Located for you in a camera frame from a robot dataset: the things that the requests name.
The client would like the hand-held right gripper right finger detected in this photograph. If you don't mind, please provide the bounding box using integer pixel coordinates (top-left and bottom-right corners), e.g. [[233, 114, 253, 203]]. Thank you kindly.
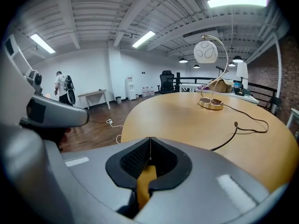
[[135, 136, 270, 224]]

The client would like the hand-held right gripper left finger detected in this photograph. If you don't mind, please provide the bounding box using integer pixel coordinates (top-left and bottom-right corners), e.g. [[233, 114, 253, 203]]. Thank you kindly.
[[60, 136, 152, 224]]

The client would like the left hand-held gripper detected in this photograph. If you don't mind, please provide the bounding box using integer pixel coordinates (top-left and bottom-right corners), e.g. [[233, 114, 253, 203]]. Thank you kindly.
[[1, 30, 90, 129]]

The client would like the brown lamp cord with switch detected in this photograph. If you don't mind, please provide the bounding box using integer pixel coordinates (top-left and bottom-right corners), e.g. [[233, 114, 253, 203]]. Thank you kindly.
[[209, 104, 270, 152]]

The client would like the gold lamp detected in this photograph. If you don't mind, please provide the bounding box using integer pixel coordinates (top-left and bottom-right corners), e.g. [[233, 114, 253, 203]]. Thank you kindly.
[[193, 34, 231, 111]]

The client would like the white desk with wooden top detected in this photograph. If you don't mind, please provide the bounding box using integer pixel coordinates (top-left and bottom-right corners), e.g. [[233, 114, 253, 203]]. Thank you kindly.
[[77, 89, 112, 111]]

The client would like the white water dispenser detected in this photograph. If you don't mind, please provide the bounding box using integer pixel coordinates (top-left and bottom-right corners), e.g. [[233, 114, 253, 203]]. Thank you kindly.
[[126, 76, 137, 101]]

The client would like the long ceiling light panel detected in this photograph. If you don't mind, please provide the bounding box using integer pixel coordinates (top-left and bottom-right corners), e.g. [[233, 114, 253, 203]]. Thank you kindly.
[[132, 30, 156, 49], [207, 0, 268, 9], [30, 33, 57, 54]]

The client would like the long white desk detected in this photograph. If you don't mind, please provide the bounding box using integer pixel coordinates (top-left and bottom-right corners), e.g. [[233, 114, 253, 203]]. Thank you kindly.
[[194, 88, 260, 105]]

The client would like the open cardboard box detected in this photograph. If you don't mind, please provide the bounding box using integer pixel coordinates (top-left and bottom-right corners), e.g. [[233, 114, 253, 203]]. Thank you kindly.
[[208, 78, 235, 93]]

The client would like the small white desk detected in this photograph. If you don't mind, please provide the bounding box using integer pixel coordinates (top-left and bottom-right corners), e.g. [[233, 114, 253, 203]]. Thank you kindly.
[[179, 83, 203, 94]]

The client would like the white desk with clutter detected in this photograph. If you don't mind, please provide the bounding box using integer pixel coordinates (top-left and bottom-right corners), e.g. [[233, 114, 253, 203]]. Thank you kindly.
[[172, 72, 278, 107]]

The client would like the black mesh office chair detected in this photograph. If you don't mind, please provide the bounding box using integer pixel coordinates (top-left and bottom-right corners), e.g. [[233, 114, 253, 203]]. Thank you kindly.
[[157, 70, 176, 95]]

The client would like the black stand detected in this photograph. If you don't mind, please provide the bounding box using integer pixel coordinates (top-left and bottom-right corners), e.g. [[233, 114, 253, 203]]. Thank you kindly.
[[215, 65, 230, 80]]

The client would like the white shade green base lamp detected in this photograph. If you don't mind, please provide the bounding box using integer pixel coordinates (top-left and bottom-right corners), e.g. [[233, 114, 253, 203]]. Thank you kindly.
[[234, 62, 249, 97]]

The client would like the grey fisheye camera pod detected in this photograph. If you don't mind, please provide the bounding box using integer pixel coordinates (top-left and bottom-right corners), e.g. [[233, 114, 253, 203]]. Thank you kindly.
[[23, 69, 43, 96]]

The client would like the looped white extension cable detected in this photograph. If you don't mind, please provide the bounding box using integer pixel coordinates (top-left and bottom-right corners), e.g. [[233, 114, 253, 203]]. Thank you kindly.
[[109, 122, 125, 145]]

